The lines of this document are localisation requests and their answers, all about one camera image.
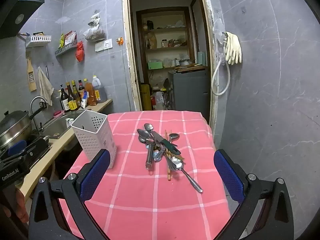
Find white wall rack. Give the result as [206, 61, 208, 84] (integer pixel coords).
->
[25, 35, 52, 48]

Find chrome faucet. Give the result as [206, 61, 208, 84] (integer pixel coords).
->
[29, 96, 48, 131]

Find cream rubber gloves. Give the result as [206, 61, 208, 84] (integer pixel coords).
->
[225, 31, 243, 65]

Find worn door frame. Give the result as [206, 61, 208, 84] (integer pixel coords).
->
[122, 0, 218, 130]

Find yellow gas cylinder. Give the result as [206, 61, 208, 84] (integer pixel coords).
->
[140, 83, 153, 111]

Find brown paper bag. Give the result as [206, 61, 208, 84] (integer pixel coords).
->
[146, 32, 157, 49]

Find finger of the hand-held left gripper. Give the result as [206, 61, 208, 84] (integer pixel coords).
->
[22, 135, 52, 162]
[0, 139, 28, 161]

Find black range hood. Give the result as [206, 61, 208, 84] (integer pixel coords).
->
[0, 0, 49, 39]

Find large long-handled metal spoon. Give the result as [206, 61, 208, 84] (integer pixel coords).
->
[173, 159, 203, 194]

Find row of condiment bottles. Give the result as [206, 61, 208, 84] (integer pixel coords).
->
[59, 75, 108, 112]

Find white plastic jug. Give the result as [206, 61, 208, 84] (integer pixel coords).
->
[155, 91, 166, 111]

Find red snack packets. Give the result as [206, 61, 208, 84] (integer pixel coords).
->
[64, 30, 77, 47]

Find steel-handled peeler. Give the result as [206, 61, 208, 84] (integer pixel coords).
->
[145, 140, 154, 170]

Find steel sink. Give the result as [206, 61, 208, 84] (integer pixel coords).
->
[40, 110, 84, 140]

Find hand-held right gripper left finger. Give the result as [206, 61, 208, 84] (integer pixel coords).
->
[28, 149, 111, 240]

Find person's left hand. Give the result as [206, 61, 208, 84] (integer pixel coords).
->
[0, 188, 30, 223]

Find grey cabinet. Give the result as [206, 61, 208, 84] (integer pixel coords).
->
[168, 69, 211, 117]

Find metal fork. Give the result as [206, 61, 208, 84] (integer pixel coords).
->
[165, 155, 176, 172]

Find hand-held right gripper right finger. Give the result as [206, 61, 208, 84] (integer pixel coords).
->
[212, 149, 295, 240]

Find grey wall rack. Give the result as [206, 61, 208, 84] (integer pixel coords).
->
[55, 40, 78, 58]

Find wooden cutting board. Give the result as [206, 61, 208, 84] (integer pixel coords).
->
[174, 64, 208, 73]

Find clear plastic wall bag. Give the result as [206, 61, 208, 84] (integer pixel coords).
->
[212, 17, 227, 58]

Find beige hanging towel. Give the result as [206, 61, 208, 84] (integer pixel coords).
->
[37, 67, 54, 106]

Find pink checked tablecloth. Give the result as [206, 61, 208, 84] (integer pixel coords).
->
[58, 110, 232, 240]

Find wooden hanging board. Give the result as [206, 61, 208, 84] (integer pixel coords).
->
[26, 56, 37, 92]

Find white hose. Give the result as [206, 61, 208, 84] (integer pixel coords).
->
[210, 59, 231, 96]

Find red plastic bag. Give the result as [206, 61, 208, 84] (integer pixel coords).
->
[75, 41, 85, 63]

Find wooden shelf unit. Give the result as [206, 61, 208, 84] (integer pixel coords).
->
[136, 7, 196, 111]

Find wooden chopstick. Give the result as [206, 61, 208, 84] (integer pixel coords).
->
[167, 152, 173, 181]
[164, 129, 171, 176]

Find wok with lid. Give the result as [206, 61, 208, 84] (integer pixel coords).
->
[0, 106, 48, 151]

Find hanging clear plastic bag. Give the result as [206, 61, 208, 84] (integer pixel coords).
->
[83, 10, 106, 41]

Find beige kitchen counter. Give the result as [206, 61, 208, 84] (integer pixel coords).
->
[18, 98, 113, 203]

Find white perforated utensil holder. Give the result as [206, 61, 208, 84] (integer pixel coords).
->
[71, 109, 117, 169]

